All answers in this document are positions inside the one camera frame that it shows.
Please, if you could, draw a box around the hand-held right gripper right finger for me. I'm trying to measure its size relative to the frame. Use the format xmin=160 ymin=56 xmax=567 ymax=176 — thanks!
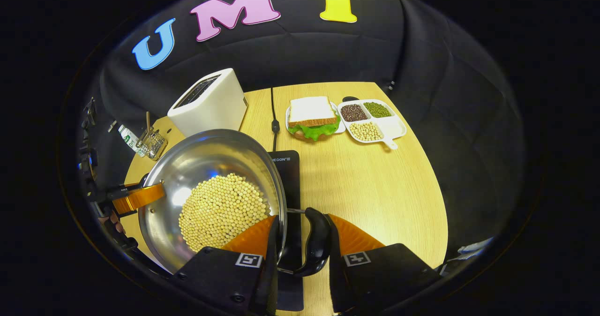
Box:
xmin=327 ymin=213 xmax=441 ymax=314

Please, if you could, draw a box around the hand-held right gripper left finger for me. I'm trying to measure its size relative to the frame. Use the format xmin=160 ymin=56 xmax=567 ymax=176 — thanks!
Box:
xmin=172 ymin=215 xmax=280 ymax=316

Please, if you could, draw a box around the pile of soybeans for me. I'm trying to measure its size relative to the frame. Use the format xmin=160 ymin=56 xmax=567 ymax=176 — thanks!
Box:
xmin=178 ymin=173 xmax=271 ymax=253

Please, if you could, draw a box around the stainless steel pot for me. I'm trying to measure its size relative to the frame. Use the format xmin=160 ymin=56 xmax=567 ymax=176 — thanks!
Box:
xmin=137 ymin=128 xmax=333 ymax=278

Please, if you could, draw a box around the black induction cooktop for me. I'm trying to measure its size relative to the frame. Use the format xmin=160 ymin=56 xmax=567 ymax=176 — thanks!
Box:
xmin=267 ymin=150 xmax=305 ymax=312

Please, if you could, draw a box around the white plastic bottle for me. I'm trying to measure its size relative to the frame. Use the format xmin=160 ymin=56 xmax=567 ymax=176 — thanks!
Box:
xmin=118 ymin=125 xmax=146 ymax=157

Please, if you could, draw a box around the white toaster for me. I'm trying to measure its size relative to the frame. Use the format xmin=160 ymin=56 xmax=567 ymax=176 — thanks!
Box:
xmin=167 ymin=68 xmax=248 ymax=137

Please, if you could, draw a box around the white divided bean tray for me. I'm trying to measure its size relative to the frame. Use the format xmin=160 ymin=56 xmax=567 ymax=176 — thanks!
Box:
xmin=337 ymin=98 xmax=407 ymax=150

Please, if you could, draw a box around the sandwich with lettuce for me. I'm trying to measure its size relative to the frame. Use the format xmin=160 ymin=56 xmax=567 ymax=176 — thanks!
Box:
xmin=287 ymin=96 xmax=342 ymax=142

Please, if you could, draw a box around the small wire basket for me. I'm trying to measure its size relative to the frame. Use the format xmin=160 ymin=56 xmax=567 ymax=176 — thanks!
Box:
xmin=136 ymin=128 xmax=168 ymax=161

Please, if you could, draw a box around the black power cable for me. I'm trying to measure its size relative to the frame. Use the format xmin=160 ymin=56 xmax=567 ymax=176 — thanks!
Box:
xmin=270 ymin=87 xmax=281 ymax=151

